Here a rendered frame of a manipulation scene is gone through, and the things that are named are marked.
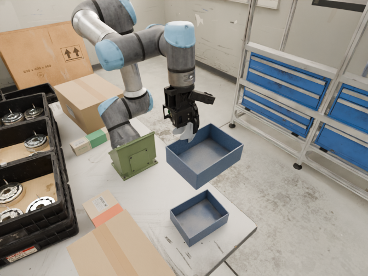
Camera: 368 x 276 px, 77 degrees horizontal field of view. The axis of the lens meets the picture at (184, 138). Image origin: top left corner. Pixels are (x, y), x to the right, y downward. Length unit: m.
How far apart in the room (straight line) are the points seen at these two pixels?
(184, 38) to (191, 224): 0.74
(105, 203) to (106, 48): 0.66
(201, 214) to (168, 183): 0.23
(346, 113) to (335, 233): 0.88
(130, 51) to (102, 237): 0.60
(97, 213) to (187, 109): 0.60
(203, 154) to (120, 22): 0.60
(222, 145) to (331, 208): 1.56
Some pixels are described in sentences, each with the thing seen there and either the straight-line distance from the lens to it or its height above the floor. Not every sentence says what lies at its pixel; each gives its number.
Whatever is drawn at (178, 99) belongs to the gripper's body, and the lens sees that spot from 0.65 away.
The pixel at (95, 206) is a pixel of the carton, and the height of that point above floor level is 0.77.
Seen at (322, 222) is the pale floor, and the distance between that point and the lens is 2.14.
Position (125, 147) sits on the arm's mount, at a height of 0.91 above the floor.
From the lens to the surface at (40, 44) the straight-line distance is 3.84.
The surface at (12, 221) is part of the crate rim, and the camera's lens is 0.97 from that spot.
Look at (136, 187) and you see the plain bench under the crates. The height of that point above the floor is 0.70.
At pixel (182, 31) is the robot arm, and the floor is 1.46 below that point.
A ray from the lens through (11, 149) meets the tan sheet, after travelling 1.44.
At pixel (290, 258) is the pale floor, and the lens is 1.89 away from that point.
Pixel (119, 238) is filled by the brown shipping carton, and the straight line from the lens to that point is 0.87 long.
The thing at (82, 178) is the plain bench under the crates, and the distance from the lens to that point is 1.30.
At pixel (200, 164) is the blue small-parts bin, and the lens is 0.76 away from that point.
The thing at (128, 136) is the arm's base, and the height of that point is 0.93.
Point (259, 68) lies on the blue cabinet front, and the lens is 2.28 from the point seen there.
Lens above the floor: 1.61
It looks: 40 degrees down
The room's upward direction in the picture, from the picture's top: straight up
